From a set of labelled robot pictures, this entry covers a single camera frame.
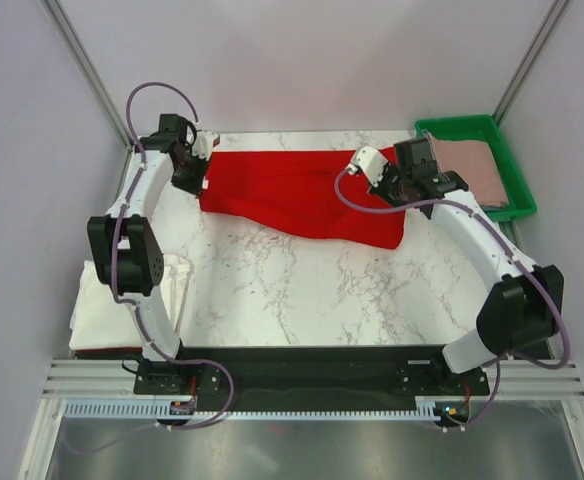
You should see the white slotted cable duct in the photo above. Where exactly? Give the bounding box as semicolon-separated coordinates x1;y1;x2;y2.
64;399;460;421

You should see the aluminium corner post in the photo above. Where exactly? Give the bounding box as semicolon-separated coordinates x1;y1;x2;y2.
41;0;131;146
492;0;573;125

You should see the red t shirt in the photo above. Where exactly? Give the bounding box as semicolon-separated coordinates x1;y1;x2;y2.
199;150;405;250

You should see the right aluminium corner post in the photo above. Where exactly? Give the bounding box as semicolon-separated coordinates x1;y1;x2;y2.
492;0;573;125

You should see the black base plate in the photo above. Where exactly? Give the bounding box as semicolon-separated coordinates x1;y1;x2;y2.
74;344;553;411

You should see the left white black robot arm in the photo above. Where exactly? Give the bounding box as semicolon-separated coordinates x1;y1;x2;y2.
87;114;220;393

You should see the aluminium front frame rail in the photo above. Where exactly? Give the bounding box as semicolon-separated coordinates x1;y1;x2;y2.
43;360;584;401

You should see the pink t shirt in bin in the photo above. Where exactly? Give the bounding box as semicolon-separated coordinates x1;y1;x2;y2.
426;133;509;208

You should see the folded dark red shirt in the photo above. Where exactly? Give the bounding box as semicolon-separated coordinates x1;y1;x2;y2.
74;347;135;359

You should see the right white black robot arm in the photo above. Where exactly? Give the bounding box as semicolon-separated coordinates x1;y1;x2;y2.
352;137;570;394

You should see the green plastic bin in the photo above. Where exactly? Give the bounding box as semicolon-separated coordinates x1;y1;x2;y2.
415;114;537;222

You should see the folded white t shirt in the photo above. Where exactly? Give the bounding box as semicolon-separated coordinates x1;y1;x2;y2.
69;254;193;352

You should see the left aluminium corner post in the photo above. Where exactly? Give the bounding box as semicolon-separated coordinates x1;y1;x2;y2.
41;0;131;146

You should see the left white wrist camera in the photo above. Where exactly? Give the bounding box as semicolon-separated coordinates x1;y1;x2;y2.
192;130;220;161

